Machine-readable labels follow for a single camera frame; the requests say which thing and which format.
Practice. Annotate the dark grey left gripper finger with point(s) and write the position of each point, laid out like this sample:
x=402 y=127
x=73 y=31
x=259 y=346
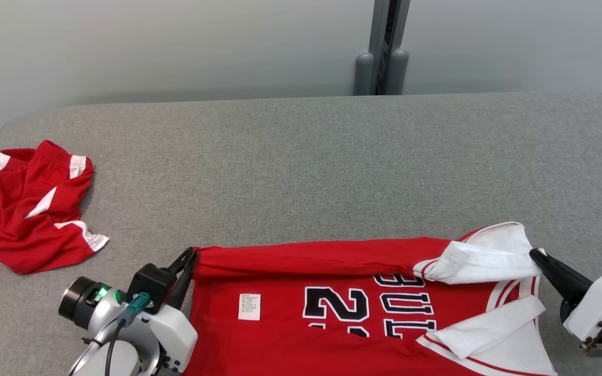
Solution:
x=183 y=284
x=178 y=263

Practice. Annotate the red shorts with white stripes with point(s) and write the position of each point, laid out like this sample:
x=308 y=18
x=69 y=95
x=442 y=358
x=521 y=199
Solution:
x=13 y=230

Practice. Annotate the grey fabric sofa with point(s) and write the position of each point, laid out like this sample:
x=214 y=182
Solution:
x=301 y=167

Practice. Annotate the red Bulls basketball jersey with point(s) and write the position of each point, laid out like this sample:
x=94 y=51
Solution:
x=280 y=344

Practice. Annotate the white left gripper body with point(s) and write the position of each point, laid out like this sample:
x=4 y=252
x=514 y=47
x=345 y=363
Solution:
x=175 y=339

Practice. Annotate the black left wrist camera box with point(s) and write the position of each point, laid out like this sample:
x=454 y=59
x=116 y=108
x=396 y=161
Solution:
x=149 y=284

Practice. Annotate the grey partition post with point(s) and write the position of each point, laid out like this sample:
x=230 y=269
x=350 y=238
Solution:
x=382 y=52

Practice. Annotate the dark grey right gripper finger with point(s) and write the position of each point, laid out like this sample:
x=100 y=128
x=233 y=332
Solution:
x=559 y=270
x=565 y=295

